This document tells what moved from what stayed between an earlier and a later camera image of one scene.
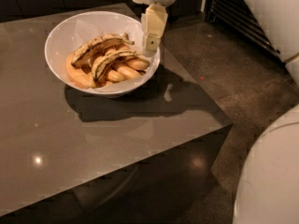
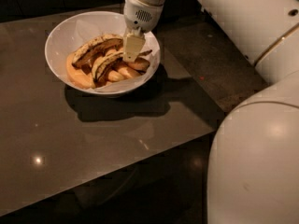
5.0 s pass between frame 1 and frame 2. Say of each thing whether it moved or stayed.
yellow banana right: stayed
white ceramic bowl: stayed
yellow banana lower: stayed
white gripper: moved
